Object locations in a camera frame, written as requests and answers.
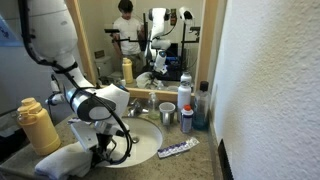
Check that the grey terry towel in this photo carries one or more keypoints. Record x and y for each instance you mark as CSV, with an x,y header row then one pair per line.
x,y
70,160

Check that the white wrist camera block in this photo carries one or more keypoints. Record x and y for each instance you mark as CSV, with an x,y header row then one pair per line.
x,y
85,134

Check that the clear soap dispenser bottle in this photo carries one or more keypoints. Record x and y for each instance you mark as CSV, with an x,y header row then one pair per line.
x,y
153,104

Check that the small can orange cap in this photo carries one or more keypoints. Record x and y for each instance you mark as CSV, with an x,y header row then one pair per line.
x,y
186,119

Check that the white tall bottle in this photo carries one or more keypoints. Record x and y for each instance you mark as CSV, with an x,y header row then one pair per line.
x,y
183,98

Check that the blue wall poster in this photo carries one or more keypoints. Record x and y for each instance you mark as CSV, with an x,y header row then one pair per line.
x,y
10,32

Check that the wood framed wall mirror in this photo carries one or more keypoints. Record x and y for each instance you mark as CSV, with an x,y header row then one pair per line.
x,y
154,41

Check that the yellow insulated water bottle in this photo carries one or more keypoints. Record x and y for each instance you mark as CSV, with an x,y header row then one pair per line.
x,y
38,126

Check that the white wall hair dryer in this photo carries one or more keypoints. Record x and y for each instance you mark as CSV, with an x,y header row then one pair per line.
x,y
57,97

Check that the grey ceramic mug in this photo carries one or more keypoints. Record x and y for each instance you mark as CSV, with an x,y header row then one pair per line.
x,y
167,110

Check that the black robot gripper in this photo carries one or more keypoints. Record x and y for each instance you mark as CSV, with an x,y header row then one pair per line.
x,y
100,151

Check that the chrome sink faucet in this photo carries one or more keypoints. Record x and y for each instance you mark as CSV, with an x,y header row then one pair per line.
x,y
136,108

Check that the blue white blister pack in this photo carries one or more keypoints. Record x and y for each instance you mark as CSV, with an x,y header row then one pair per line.
x,y
177,148

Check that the white oval sink basin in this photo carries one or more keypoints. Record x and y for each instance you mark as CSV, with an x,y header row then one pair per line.
x,y
147,140

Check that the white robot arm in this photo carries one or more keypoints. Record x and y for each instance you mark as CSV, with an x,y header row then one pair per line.
x,y
49,37

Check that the blue mouthwash bottle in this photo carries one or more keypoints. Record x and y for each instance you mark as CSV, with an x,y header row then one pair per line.
x,y
201,105

